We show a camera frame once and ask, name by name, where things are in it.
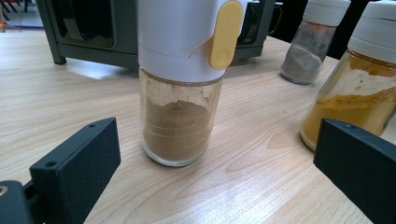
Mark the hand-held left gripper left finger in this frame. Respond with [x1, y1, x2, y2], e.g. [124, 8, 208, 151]
[29, 117, 121, 224]

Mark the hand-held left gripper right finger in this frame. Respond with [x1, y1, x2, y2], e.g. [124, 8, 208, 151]
[313, 118, 396, 224]

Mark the brown spice jar yellow button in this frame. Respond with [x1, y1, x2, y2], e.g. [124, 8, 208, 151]
[136, 0, 248, 167]

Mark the dark grey metal rack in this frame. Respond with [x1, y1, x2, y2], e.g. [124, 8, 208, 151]
[35, 0, 283, 71]

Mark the yellow spice jar white lid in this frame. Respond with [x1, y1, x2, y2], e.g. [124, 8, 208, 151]
[299, 0, 396, 152]

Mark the grey spice jar white lid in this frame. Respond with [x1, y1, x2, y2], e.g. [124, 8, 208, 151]
[279, 0, 352, 86]

